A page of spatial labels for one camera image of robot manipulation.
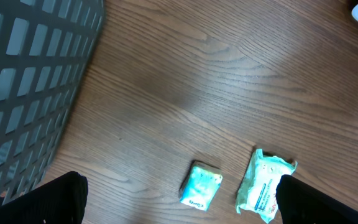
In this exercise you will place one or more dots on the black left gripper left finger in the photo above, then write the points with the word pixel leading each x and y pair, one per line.
pixel 62 200

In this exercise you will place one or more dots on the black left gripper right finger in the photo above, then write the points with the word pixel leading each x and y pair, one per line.
pixel 300 203

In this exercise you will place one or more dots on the small teal tissue pack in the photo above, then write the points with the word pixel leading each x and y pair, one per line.
pixel 200 185

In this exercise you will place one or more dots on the grey plastic shopping basket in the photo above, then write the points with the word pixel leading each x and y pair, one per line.
pixel 45 46

